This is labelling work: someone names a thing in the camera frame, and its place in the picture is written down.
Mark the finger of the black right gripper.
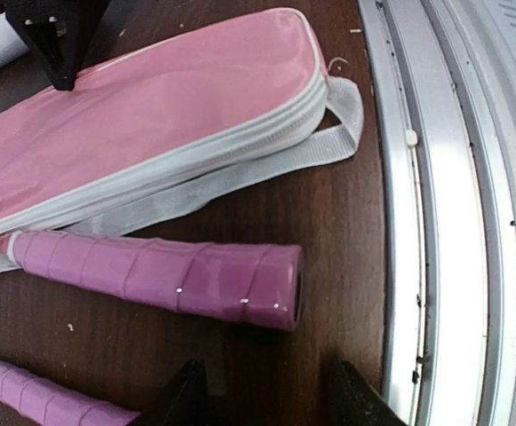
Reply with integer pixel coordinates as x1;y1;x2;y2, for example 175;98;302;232
2;0;107;91

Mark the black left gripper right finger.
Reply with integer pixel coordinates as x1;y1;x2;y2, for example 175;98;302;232
329;361;407;426

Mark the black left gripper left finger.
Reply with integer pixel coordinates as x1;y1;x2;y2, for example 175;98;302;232
129;360;208;426

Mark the pink badminton racket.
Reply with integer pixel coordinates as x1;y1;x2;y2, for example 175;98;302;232
0;231;301;331
0;360;140;426

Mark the pink racket bag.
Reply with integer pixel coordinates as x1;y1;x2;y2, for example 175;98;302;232
0;8;364;273

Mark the metal base rail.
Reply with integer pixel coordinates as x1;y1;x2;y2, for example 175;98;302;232
359;1;516;425

